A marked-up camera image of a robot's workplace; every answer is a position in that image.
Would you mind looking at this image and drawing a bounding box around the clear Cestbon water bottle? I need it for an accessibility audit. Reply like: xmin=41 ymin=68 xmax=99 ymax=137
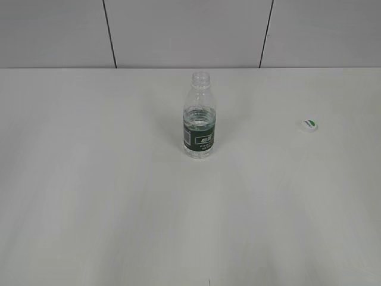
xmin=183 ymin=71 xmax=216 ymax=159

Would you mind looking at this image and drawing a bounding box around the white green bottle cap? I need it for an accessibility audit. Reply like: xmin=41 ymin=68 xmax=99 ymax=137
xmin=298 ymin=119 xmax=318 ymax=133

